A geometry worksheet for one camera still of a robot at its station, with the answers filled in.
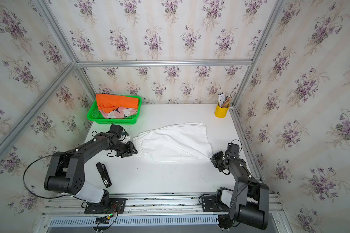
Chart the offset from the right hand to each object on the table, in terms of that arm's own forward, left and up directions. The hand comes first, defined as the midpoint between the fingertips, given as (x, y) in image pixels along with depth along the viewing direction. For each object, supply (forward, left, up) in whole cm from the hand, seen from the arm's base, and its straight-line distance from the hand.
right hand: (213, 157), depth 89 cm
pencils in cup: (+41, -12, +10) cm, 44 cm away
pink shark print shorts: (+34, +68, +2) cm, 76 cm away
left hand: (+1, +48, +4) cm, 48 cm away
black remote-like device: (-11, +65, +3) cm, 66 cm away
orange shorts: (+38, +75, +9) cm, 84 cm away
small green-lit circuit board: (-33, +59, -3) cm, 67 cm away
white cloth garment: (+11, +17, 0) cm, 20 cm away
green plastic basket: (+29, +85, +4) cm, 90 cm away
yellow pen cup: (+35, -10, +4) cm, 36 cm away
